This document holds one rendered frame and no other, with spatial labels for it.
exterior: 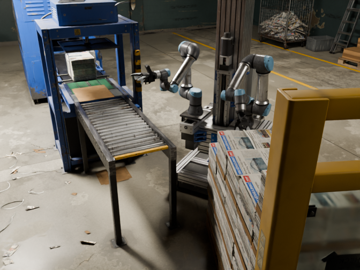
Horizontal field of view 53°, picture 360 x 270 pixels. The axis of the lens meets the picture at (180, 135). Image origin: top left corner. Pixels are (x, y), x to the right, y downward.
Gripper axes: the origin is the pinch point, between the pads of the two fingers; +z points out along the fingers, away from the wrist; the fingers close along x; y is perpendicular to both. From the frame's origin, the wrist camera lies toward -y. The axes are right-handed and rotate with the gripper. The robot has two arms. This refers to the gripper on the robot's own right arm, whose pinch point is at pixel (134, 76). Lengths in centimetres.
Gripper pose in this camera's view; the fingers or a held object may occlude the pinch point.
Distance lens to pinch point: 308.3
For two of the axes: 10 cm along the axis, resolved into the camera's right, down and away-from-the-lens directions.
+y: -0.8, 8.4, 5.3
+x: -5.9, -4.7, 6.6
